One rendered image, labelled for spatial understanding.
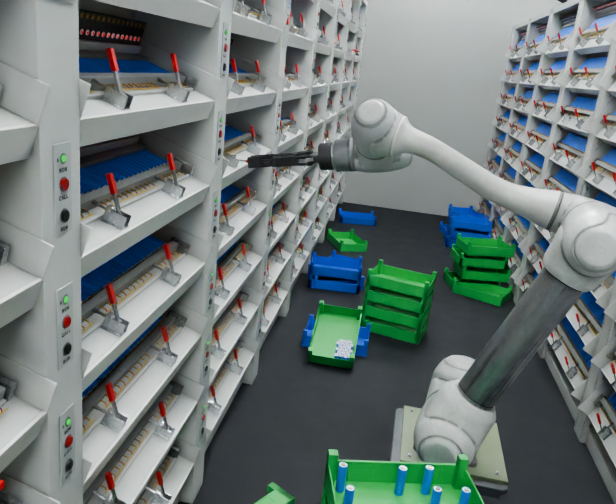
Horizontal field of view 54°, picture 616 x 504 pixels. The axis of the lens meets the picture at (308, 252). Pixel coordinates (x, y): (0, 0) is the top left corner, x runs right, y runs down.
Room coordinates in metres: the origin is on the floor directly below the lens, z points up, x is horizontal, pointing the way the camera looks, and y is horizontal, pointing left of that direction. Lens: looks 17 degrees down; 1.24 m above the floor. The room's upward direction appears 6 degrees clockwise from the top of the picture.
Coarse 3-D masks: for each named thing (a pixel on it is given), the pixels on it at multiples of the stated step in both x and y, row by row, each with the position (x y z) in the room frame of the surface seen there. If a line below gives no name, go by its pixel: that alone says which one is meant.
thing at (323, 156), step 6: (324, 144) 1.63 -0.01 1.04; (330, 144) 1.62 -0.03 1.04; (318, 150) 1.62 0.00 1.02; (324, 150) 1.61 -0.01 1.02; (330, 150) 1.61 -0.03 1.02; (312, 156) 1.61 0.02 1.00; (318, 156) 1.61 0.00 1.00; (324, 156) 1.60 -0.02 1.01; (330, 156) 1.60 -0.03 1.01; (312, 162) 1.61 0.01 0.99; (318, 162) 1.61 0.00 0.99; (324, 162) 1.61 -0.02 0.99; (330, 162) 1.60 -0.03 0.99; (324, 168) 1.62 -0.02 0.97; (330, 168) 1.62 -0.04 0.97
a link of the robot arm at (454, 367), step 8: (448, 360) 1.54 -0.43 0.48; (456, 360) 1.54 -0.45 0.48; (464, 360) 1.55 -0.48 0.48; (472, 360) 1.56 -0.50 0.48; (440, 368) 1.53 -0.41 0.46; (448, 368) 1.51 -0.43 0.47; (456, 368) 1.50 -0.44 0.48; (464, 368) 1.50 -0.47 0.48; (432, 376) 1.56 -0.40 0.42; (440, 376) 1.51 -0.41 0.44; (448, 376) 1.49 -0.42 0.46; (456, 376) 1.48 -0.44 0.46; (432, 384) 1.51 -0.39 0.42; (440, 384) 1.49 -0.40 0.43; (432, 392) 1.48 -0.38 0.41
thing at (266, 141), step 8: (232, 120) 2.13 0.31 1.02; (240, 120) 2.13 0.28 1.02; (240, 128) 2.13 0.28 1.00; (248, 128) 2.12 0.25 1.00; (256, 128) 2.12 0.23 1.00; (256, 136) 2.10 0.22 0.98; (264, 136) 2.12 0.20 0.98; (272, 136) 2.11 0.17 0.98; (264, 144) 2.12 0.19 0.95; (272, 144) 2.11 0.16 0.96; (248, 152) 1.92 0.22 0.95; (264, 152) 2.02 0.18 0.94; (224, 160) 1.51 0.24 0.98; (224, 168) 1.51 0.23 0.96; (232, 168) 1.65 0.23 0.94; (240, 168) 1.70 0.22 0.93; (248, 168) 1.82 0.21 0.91; (224, 176) 1.54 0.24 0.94; (232, 176) 1.63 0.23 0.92; (240, 176) 1.75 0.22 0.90; (224, 184) 1.58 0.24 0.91
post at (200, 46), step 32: (224, 0) 1.45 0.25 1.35; (160, 32) 1.44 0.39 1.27; (192, 32) 1.43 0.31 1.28; (192, 64) 1.43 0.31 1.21; (224, 96) 1.49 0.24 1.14; (192, 128) 1.43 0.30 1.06; (224, 128) 1.51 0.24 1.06; (192, 224) 1.43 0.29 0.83; (192, 288) 1.42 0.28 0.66; (192, 352) 1.42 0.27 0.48; (192, 416) 1.42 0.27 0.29; (192, 480) 1.42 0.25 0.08
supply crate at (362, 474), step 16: (336, 464) 1.05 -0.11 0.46; (352, 464) 1.08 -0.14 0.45; (368, 464) 1.08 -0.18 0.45; (384, 464) 1.08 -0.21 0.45; (400, 464) 1.09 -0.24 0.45; (416, 464) 1.09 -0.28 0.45; (432, 464) 1.09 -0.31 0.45; (448, 464) 1.10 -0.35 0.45; (464, 464) 1.09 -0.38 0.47; (336, 480) 1.07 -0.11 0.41; (352, 480) 1.08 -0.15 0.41; (368, 480) 1.08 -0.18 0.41; (384, 480) 1.08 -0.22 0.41; (416, 480) 1.09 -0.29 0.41; (432, 480) 1.10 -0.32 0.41; (448, 480) 1.10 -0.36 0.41; (464, 480) 1.08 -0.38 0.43; (336, 496) 1.02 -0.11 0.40; (368, 496) 1.03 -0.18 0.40; (384, 496) 1.04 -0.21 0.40; (400, 496) 1.04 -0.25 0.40; (416, 496) 1.05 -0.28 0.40; (448, 496) 1.06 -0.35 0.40; (480, 496) 1.01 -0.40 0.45
